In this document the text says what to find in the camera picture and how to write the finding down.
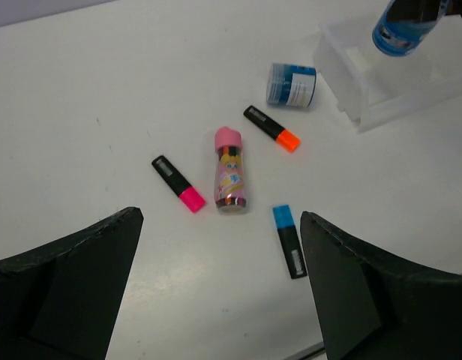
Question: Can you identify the pink capped crayon bottle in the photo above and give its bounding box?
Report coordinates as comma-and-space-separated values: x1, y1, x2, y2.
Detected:
214, 127, 248, 214

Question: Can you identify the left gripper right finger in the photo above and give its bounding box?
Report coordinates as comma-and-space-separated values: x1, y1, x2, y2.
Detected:
300, 212, 462, 359

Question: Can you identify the orange highlighter marker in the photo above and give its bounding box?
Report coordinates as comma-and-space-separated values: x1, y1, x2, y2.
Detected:
243, 106, 301, 153

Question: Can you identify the pink highlighter marker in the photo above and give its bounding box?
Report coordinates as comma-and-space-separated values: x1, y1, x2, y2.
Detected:
151, 155, 206, 214

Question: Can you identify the blue slime jar labelled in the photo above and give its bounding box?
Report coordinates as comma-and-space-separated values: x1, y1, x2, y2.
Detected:
266, 63, 317, 109

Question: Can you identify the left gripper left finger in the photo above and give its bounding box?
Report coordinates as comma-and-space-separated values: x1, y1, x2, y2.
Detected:
0, 207, 144, 359

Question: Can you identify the blue highlighter marker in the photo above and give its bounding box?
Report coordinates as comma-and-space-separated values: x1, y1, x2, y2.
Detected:
272, 205, 308, 279

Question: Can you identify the white three-compartment tray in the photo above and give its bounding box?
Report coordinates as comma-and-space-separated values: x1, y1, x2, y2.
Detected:
313, 13, 462, 131

